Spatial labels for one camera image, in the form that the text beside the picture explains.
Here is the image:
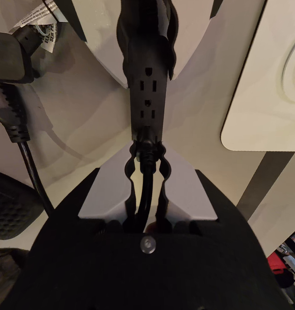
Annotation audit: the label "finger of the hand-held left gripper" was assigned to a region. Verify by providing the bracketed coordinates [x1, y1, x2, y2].
[71, 0, 131, 89]
[162, 0, 217, 81]

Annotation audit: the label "black power plug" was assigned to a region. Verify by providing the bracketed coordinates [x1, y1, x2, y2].
[135, 126, 162, 173]

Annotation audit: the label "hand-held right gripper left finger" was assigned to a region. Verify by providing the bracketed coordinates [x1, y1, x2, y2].
[77, 141, 139, 232]

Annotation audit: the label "black cord connector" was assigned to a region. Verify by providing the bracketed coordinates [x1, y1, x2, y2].
[0, 82, 31, 144]

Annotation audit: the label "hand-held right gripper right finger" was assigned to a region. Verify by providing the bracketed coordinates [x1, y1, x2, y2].
[156, 141, 217, 233]

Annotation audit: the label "black power cord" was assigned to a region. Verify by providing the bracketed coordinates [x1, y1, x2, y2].
[18, 142, 155, 233]

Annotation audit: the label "black mesh pad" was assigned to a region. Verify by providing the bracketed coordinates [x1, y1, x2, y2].
[0, 170, 45, 240]

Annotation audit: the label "black flat strip plug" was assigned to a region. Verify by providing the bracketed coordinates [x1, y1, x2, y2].
[0, 24, 40, 84]

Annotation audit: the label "black braided strip cable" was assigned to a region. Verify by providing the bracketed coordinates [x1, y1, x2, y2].
[120, 0, 162, 43]

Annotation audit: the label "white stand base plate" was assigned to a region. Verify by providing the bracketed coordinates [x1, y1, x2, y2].
[220, 0, 295, 152]

